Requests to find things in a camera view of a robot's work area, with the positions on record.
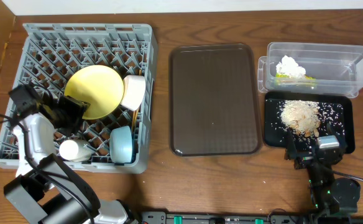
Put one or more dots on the black food waste tray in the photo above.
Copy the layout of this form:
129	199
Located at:
333	110

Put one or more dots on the rice food scraps pile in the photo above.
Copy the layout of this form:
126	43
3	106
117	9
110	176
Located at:
302	118

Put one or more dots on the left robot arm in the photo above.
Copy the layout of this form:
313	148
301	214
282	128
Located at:
45	189

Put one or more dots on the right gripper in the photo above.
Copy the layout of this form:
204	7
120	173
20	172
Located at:
307	157

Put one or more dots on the dark brown serving tray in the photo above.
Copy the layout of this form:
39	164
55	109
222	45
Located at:
213	102

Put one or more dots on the grey plastic dish rack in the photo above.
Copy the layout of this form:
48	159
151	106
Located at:
52	53

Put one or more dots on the clear plastic waste bin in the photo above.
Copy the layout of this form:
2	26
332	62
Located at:
337	69

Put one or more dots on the white paper cup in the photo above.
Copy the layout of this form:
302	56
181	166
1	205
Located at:
75	150

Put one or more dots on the green orange snack wrapper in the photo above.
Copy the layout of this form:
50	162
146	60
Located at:
283	79

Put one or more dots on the white napkin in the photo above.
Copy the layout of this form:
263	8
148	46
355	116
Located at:
288	66

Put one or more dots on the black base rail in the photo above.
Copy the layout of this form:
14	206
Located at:
276	217

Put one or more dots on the white bowl with food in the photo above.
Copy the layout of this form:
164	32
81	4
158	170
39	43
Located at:
134	91

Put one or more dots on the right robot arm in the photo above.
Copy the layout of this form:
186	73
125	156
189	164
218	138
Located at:
331	195

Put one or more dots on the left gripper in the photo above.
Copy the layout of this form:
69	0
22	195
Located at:
73	109

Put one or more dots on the yellow round plate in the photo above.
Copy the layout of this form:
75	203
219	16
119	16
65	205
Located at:
100	86

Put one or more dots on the light blue bowl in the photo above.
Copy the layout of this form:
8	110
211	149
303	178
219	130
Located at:
120	145

